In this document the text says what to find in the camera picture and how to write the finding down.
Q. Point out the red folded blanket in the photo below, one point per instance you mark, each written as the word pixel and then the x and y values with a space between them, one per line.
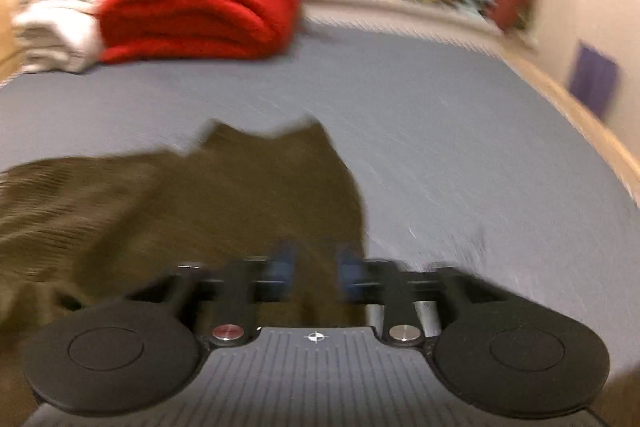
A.
pixel 200 14

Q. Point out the purple paper sheet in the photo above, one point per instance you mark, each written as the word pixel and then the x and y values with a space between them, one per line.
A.
pixel 592 79

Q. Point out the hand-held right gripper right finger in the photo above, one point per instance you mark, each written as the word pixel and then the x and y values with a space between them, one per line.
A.
pixel 350 278

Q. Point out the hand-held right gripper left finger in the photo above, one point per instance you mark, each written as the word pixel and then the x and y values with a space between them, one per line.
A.
pixel 283 273

